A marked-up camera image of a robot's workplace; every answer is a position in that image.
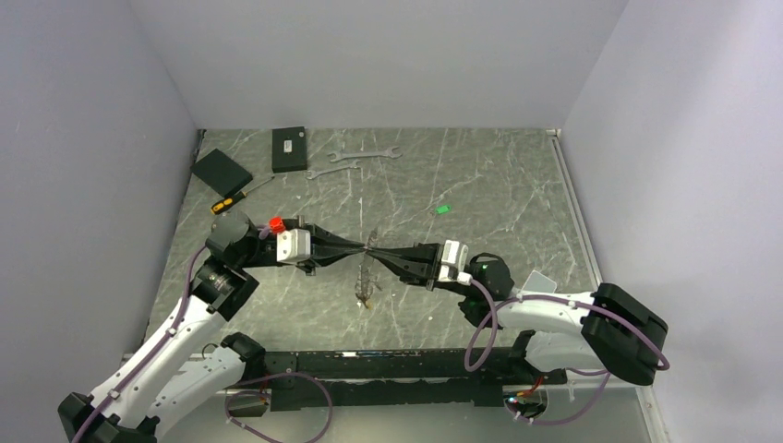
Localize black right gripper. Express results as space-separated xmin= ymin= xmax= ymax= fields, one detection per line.
xmin=366 ymin=243 xmax=474 ymax=298

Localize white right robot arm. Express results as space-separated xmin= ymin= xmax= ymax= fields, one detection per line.
xmin=366 ymin=240 xmax=671 ymax=386

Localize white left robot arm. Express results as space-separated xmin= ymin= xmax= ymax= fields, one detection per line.
xmin=57 ymin=211 xmax=365 ymax=442

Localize small silver wrench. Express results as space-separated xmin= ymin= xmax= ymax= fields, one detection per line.
xmin=306 ymin=162 xmax=361 ymax=180

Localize yellow black screwdriver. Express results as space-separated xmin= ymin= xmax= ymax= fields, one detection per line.
xmin=211 ymin=175 xmax=275 ymax=215

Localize large silver wrench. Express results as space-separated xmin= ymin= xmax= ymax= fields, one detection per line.
xmin=329 ymin=146 xmax=403 ymax=162

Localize flat black box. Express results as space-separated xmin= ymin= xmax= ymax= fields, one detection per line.
xmin=191 ymin=150 xmax=253 ymax=198

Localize white square device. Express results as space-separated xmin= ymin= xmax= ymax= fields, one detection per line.
xmin=520 ymin=270 xmax=558 ymax=295

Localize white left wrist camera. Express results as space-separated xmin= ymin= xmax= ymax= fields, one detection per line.
xmin=276 ymin=229 xmax=312 ymax=265

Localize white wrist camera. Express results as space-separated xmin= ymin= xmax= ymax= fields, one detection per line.
xmin=437 ymin=240 xmax=472 ymax=286
xmin=276 ymin=229 xmax=312 ymax=265

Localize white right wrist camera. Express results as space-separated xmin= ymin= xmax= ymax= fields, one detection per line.
xmin=437 ymin=240 xmax=472 ymax=286

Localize black network switch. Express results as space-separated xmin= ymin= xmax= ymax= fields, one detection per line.
xmin=271 ymin=126 xmax=308 ymax=174

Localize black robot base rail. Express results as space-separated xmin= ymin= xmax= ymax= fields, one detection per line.
xmin=233 ymin=347 xmax=567 ymax=412

